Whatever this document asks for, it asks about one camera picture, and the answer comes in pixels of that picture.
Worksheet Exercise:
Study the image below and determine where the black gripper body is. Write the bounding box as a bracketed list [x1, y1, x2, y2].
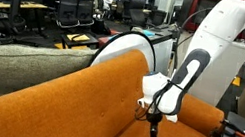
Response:
[143, 110, 164, 137]

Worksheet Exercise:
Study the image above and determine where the white counter black top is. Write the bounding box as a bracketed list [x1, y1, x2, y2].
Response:
[123, 19, 182, 85]

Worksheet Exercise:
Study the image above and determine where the orange fabric sofa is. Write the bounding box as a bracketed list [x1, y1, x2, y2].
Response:
[0, 25, 234, 137]

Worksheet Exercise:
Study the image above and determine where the white cabinet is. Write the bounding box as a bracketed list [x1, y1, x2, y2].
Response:
[162, 28, 245, 112]

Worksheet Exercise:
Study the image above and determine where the blue flat item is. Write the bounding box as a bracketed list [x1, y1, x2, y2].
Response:
[140, 28, 156, 39]

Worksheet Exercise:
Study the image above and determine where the low black office chair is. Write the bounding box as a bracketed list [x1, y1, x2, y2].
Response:
[150, 9, 168, 28]

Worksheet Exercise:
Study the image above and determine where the small black side table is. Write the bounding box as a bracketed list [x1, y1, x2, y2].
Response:
[59, 29, 101, 55]

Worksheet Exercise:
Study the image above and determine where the black padded office chair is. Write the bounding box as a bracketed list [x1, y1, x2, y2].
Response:
[126, 0, 152, 29]

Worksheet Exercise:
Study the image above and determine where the yellow notepad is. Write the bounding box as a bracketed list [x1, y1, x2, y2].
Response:
[65, 31, 92, 45]

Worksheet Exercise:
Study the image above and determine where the red microwave oven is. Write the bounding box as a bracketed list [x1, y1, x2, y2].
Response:
[176, 0, 245, 42]

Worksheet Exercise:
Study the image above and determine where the seated person white shirt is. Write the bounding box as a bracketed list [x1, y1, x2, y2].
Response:
[99, 0, 113, 13]

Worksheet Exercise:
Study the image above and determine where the black mesh office chair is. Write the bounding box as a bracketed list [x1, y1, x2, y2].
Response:
[73, 0, 99, 29]
[53, 0, 85, 32]

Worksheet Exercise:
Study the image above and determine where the grey fabric cushion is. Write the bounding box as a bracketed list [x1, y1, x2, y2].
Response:
[0, 34, 98, 111]

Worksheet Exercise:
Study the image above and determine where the black tall-back office chair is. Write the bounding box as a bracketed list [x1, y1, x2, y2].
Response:
[0, 0, 31, 40]

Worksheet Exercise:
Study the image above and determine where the wooden office desk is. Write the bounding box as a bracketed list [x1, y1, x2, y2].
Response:
[0, 0, 49, 20]

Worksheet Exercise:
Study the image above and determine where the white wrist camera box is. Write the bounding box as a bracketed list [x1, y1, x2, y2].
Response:
[164, 112, 179, 124]

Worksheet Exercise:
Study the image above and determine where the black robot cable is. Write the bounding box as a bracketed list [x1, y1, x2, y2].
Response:
[133, 0, 213, 130]

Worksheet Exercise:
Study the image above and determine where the orange-handled black clamp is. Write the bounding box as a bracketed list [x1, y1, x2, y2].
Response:
[218, 119, 245, 137]

